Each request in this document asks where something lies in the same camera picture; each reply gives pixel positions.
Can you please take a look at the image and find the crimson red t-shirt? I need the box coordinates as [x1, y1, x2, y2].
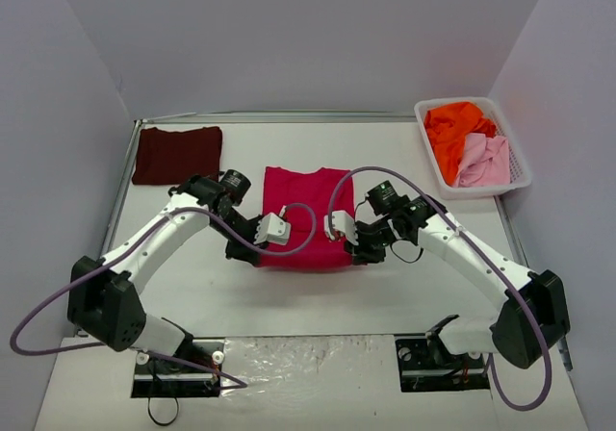
[258, 166, 355, 270]

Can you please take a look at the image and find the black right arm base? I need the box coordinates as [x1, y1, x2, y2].
[394, 334, 490, 393]

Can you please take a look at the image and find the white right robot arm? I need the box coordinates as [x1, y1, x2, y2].
[325, 181, 571, 368]

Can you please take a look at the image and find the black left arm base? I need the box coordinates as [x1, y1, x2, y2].
[131, 353, 222, 428]

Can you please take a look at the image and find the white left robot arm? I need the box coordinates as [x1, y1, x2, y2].
[67, 169, 258, 371]

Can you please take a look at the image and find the dark maroon folded t-shirt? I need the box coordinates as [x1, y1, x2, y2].
[132, 127, 223, 186]

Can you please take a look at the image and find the light pink t-shirt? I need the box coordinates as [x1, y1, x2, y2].
[453, 133, 511, 188]

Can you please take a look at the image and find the orange t-shirt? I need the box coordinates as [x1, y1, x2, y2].
[423, 101, 497, 187]

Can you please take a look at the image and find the white plastic laundry basket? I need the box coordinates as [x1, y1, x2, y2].
[415, 97, 531, 199]

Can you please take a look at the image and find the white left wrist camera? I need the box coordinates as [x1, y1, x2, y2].
[254, 206, 292, 245]

